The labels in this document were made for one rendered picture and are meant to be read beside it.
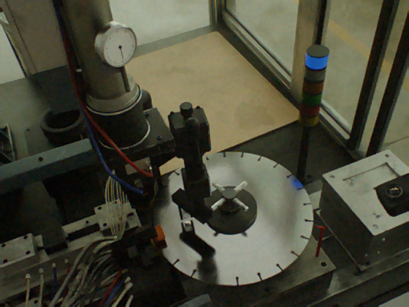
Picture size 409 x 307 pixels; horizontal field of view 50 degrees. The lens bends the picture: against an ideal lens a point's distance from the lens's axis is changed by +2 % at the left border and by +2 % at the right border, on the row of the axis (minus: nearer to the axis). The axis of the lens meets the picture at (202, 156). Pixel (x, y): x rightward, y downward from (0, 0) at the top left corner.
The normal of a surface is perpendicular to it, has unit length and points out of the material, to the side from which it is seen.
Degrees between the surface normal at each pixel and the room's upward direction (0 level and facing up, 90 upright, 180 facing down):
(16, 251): 0
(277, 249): 0
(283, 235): 0
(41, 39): 90
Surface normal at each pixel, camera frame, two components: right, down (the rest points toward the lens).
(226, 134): -0.07, -0.69
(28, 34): 0.39, 0.65
